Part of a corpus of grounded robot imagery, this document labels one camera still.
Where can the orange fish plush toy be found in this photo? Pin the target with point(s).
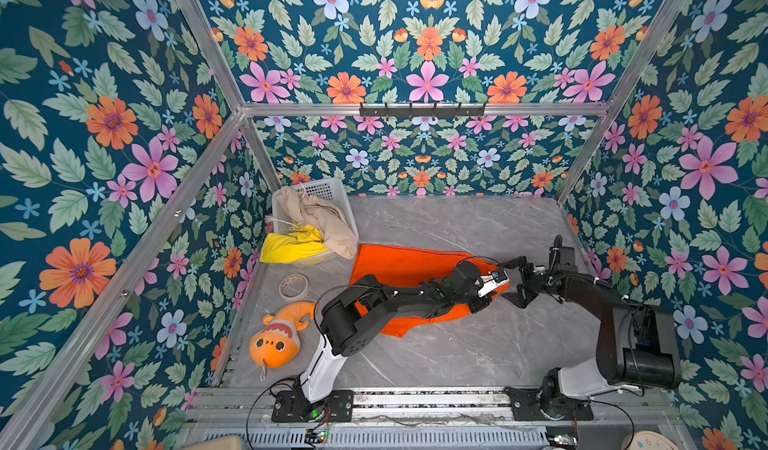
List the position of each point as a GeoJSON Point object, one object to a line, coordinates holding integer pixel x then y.
{"type": "Point", "coordinates": [279, 341]}

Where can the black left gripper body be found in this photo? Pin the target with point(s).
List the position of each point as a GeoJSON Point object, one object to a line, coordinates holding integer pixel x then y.
{"type": "Point", "coordinates": [478, 302]}

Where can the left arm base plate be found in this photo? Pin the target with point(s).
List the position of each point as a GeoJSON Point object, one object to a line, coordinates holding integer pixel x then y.
{"type": "Point", "coordinates": [292, 407]}

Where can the black hook rail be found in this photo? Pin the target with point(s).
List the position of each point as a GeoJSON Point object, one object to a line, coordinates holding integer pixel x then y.
{"type": "Point", "coordinates": [421, 110]}

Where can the aluminium frame post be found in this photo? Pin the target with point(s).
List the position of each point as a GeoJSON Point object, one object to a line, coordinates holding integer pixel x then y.
{"type": "Point", "coordinates": [199, 26]}

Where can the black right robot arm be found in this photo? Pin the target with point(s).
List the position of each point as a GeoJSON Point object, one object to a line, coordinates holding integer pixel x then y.
{"type": "Point", "coordinates": [636, 347]}

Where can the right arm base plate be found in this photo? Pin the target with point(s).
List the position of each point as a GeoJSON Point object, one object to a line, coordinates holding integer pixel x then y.
{"type": "Point", "coordinates": [528, 404]}

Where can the yellow shorts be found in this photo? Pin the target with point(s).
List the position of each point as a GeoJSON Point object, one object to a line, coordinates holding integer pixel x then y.
{"type": "Point", "coordinates": [299, 244]}

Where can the white round device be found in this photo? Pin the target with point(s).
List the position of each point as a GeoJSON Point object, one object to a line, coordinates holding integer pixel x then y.
{"type": "Point", "coordinates": [647, 440]}

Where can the beige shorts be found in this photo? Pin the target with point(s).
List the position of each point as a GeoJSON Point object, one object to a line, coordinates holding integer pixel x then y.
{"type": "Point", "coordinates": [321, 216]}

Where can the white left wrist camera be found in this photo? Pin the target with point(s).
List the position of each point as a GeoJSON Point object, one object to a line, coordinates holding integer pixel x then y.
{"type": "Point", "coordinates": [490, 283]}

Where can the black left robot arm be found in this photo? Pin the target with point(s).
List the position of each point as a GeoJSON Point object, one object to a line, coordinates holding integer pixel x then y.
{"type": "Point", "coordinates": [351, 320]}

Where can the white plastic laundry basket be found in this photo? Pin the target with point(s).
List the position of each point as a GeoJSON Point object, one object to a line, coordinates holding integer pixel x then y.
{"type": "Point", "coordinates": [324, 201]}

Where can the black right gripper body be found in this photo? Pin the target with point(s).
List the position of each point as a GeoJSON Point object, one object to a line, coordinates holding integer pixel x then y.
{"type": "Point", "coordinates": [534, 282]}

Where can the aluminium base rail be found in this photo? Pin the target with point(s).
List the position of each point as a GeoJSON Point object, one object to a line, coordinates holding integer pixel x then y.
{"type": "Point", "coordinates": [425, 418]}

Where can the orange shorts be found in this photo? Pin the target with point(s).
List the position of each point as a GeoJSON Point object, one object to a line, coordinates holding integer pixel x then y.
{"type": "Point", "coordinates": [407, 267]}

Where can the tape roll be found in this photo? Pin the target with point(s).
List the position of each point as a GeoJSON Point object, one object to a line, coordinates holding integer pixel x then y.
{"type": "Point", "coordinates": [294, 287]}

